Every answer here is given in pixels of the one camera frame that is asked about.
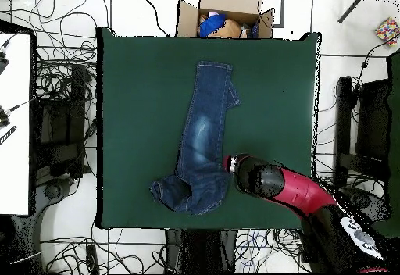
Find multicoloured cable tangle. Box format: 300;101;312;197
235;228;310;273

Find brown cardboard box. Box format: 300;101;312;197
176;0;276;39

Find grey round stand foot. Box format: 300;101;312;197
34;177;76;226
341;186;391;226

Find black cable tangle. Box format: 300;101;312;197
315;37;400;188

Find black equipment box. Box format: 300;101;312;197
32;65;91;179

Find blue denim jeans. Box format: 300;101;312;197
148;60;241;216

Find black striped strap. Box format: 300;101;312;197
0;125;18;146

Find blue cloth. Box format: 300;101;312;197
198;13;227;38

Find grey metal bar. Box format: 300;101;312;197
337;0;373;23

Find tan cloth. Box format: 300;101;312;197
215;18;243;39

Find colourful patterned item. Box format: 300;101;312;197
374;16;400;48

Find dark green covered furniture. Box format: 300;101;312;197
370;49;400;238

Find dark green table cloth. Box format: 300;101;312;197
95;27;323;230

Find white table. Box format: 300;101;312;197
0;32;32;216

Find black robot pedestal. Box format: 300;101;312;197
165;229;237;273

